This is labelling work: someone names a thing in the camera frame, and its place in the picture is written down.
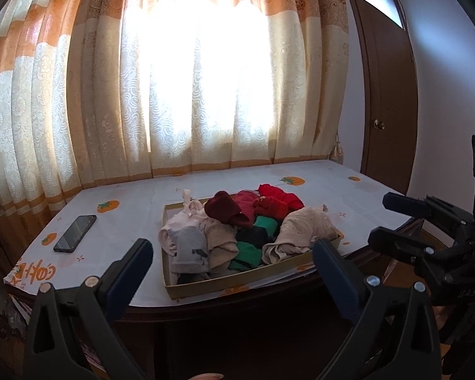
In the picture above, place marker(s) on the grey underwear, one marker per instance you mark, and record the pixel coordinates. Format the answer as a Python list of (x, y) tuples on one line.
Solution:
[(188, 251)]

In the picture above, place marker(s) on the curtain tassel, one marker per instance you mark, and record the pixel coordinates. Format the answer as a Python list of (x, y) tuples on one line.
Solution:
[(335, 150)]

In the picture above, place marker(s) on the smooth pink underwear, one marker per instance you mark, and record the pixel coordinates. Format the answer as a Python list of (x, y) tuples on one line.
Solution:
[(221, 245)]

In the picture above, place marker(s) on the shallow cardboard tray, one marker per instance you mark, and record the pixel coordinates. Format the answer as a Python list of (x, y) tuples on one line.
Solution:
[(237, 281)]

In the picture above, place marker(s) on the dark red underwear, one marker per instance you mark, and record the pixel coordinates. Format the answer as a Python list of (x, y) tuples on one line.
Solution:
[(221, 208)]

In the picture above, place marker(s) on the beige underwear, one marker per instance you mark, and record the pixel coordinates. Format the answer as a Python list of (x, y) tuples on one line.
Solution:
[(304, 229)]

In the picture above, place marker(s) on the brown wooden door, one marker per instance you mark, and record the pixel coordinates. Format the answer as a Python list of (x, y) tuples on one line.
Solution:
[(392, 87)]

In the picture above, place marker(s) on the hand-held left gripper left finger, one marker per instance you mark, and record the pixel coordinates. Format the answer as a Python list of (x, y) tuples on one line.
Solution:
[(128, 277)]

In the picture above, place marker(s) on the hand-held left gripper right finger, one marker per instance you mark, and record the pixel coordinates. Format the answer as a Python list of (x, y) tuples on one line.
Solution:
[(336, 281)]

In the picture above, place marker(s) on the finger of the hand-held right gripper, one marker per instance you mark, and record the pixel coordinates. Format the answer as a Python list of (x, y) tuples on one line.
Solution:
[(396, 241), (407, 204)]

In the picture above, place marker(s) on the green black striped underwear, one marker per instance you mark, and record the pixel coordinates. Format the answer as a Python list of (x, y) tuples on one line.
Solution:
[(249, 253)]

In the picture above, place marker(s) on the person's right hand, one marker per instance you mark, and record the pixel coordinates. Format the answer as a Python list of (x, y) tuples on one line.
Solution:
[(439, 318)]

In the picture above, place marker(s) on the black smartphone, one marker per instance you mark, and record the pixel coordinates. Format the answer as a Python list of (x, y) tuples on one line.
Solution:
[(75, 233)]

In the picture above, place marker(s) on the cream orange patterned curtain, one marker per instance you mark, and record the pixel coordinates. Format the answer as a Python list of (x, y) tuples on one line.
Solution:
[(63, 107)]

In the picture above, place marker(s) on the brass door knob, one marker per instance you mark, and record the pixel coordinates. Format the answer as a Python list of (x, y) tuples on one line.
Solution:
[(378, 124)]

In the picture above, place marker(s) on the white printed tablecloth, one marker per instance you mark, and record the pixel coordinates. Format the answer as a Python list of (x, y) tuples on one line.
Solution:
[(122, 225)]

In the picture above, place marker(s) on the pink dotted lace underwear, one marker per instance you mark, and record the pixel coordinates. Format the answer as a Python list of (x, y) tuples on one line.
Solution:
[(186, 215)]

